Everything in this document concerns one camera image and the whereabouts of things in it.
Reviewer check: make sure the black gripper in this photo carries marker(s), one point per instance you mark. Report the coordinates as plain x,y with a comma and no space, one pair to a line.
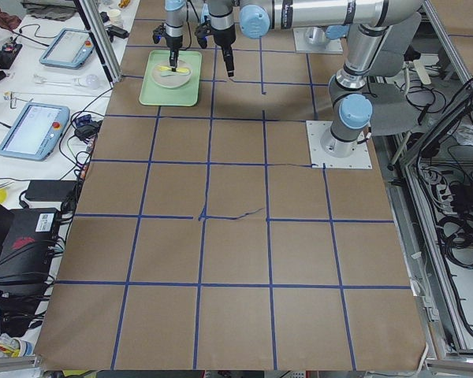
225,39
173,40

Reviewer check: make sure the teach pendant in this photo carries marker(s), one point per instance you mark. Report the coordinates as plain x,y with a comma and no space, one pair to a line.
69,49
35,132

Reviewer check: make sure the light green tray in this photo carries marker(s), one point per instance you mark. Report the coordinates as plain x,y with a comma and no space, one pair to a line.
152,94

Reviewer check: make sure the black laptop computer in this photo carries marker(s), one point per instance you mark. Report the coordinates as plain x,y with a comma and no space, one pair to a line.
27,241

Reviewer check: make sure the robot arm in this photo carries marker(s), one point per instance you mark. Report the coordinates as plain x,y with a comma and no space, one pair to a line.
175,13
371,21

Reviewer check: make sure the grey office chair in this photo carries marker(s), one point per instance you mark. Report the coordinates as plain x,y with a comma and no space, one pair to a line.
391,112

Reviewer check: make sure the white light bulb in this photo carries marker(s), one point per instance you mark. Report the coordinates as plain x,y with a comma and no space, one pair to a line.
91,82

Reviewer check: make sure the diagonal aluminium frame post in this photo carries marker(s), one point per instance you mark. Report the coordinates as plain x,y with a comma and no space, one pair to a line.
90,15

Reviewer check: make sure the paper cup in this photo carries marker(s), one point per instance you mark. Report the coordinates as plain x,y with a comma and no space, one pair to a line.
115,16

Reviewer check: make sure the far teach pendant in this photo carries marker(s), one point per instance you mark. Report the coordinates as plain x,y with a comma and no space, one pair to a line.
69,49

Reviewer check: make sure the flat black power supply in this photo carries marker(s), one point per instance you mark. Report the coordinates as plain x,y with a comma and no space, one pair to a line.
49,190

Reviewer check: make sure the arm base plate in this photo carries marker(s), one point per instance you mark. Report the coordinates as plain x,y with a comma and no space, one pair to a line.
330,153
314,40

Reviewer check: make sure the near teach pendant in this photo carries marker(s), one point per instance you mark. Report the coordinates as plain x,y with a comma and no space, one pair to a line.
35,132

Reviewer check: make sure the yellow plastic fork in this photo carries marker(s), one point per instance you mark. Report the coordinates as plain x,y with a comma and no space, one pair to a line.
166,70

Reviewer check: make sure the white round plate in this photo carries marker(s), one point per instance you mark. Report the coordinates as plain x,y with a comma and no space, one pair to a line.
171,81

